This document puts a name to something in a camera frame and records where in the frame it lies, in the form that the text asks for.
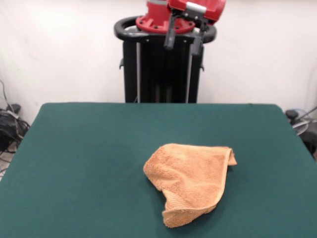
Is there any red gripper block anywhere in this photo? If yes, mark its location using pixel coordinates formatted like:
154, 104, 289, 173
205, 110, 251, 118
163, 0, 227, 57

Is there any dark green table cloth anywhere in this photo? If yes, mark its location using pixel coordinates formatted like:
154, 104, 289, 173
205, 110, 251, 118
0, 103, 317, 238

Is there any black cable tangle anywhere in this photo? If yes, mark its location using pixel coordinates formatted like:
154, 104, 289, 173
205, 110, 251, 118
0, 79, 32, 161

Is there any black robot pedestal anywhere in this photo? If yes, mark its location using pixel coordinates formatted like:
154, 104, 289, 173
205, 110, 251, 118
113, 16, 217, 104

